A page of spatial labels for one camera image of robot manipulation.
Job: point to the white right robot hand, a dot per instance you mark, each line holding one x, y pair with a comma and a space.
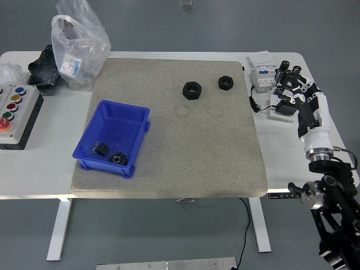
317, 137

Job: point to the large black gear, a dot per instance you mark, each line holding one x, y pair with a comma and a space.
117, 159

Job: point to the small black gear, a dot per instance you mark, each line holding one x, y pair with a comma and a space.
101, 149

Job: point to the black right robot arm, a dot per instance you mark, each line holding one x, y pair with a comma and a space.
334, 170

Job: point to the small black hex nut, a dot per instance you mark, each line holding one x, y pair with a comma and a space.
225, 82

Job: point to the large black hex nut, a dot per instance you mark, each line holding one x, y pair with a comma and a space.
191, 90

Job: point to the blue plastic box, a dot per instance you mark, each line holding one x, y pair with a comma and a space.
118, 126

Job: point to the grey button control box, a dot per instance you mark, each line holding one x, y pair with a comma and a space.
25, 126

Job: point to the black power adapter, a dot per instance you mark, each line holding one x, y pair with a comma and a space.
284, 109

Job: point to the white square plate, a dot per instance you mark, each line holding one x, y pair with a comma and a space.
274, 116

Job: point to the black cylindrical capacitor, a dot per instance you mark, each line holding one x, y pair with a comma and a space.
278, 76
278, 90
284, 64
296, 69

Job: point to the black table control panel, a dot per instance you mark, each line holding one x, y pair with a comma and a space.
278, 196

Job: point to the white circuit breaker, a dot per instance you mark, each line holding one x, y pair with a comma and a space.
261, 70

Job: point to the white table leg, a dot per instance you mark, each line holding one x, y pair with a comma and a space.
260, 225
59, 227

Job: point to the grey-brown felt mat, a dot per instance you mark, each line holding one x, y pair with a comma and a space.
174, 168

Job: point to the metal floor socket cover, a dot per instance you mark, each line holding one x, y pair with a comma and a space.
187, 7

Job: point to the clear plastic bag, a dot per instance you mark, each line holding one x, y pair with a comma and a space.
81, 42

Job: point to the white blue packet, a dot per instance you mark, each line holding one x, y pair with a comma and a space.
70, 66

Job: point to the blue push button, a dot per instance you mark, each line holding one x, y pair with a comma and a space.
20, 90

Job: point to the yellow push button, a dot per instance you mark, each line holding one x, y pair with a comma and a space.
16, 98

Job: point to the small red push button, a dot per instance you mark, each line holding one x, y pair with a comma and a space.
11, 107

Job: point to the green push button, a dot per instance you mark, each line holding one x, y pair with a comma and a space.
8, 115

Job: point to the red emergency stop button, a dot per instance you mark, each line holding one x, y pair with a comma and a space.
3, 123

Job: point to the crumpled clear plastic wrap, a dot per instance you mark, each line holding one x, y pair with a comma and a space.
9, 73

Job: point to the metal under-table bracket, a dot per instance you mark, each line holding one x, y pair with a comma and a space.
184, 200

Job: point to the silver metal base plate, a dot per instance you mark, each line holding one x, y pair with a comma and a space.
166, 265

